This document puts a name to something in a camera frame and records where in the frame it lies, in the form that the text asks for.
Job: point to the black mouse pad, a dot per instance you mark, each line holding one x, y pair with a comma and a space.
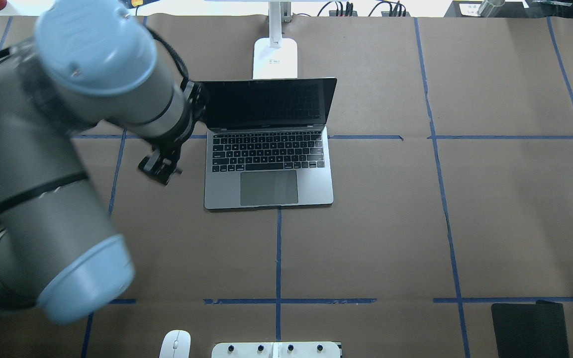
536, 330

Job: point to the white computer mouse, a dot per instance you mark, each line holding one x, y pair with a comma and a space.
176, 344

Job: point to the black box under cylinder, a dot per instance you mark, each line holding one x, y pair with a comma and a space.
467, 8

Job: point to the far orange black usb hub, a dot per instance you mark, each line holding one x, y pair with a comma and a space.
343, 9

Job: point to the dark blue patterned pouch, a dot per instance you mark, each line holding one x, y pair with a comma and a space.
137, 3

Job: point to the white desk lamp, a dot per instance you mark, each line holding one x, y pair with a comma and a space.
276, 56

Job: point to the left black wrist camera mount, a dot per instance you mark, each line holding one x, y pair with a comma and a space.
196, 98

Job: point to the grey laptop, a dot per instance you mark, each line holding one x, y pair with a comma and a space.
267, 143

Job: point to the orange black usb hub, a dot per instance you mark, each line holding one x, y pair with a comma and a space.
343, 9
395, 9

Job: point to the near orange black usb hub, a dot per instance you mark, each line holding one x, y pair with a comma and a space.
395, 9

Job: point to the silver metal cylinder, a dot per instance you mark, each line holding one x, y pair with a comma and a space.
490, 8

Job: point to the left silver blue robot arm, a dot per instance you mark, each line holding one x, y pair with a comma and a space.
87, 61

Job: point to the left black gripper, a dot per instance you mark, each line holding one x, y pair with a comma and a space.
159, 164

